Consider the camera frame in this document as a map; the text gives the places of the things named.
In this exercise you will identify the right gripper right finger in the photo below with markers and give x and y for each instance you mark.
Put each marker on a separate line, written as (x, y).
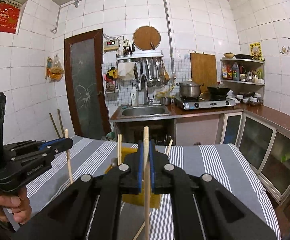
(160, 179)

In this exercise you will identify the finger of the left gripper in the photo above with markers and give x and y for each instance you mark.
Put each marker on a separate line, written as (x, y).
(50, 150)
(29, 145)

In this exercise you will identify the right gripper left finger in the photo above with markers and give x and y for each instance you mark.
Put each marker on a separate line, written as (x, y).
(134, 161)

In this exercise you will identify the wooden chopstick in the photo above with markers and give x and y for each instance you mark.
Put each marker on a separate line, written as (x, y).
(139, 231)
(119, 149)
(169, 147)
(146, 182)
(68, 158)

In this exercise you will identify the steel kitchen faucet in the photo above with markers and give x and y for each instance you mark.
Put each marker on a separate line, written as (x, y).
(142, 84)

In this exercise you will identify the person's left hand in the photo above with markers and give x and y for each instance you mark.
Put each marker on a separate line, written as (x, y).
(19, 204)

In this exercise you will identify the wooden chopstick in holder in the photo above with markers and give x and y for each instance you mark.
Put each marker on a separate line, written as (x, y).
(169, 147)
(119, 149)

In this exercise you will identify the yellow perforated utensil holder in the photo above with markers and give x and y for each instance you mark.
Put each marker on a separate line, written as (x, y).
(138, 199)

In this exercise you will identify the grey white striped tablecloth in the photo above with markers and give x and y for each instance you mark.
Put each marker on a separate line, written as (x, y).
(206, 192)

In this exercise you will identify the stainless steel sink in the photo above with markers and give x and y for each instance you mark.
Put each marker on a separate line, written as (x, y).
(142, 111)

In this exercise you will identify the white soap bottle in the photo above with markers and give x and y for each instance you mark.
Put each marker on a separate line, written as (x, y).
(134, 96)

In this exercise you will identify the steel gas stove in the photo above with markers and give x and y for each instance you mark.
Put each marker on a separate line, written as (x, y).
(187, 104)

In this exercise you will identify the wooden chopstick on cloth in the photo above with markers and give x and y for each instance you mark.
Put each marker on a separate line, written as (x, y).
(139, 231)

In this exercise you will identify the steel cooking pot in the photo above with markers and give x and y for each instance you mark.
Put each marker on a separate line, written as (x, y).
(189, 89)

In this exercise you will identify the black wok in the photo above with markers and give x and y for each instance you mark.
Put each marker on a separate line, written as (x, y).
(218, 92)

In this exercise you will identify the hanging utensil rack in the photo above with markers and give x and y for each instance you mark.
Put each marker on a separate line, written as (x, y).
(149, 62)

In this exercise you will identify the brown framed glass door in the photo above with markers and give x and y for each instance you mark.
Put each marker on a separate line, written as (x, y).
(83, 58)

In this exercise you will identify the rectangular wooden cutting board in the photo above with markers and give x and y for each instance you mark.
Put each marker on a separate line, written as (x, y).
(203, 70)

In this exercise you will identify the round wooden cutting board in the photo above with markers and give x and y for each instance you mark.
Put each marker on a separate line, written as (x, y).
(146, 38)

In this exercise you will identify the red box in niche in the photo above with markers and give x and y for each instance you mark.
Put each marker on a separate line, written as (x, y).
(9, 16)

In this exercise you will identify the corner wall shelf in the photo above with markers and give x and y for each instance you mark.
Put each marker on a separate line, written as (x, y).
(245, 74)

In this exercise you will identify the yellow wall poster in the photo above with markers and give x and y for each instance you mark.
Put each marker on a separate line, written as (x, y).
(256, 51)

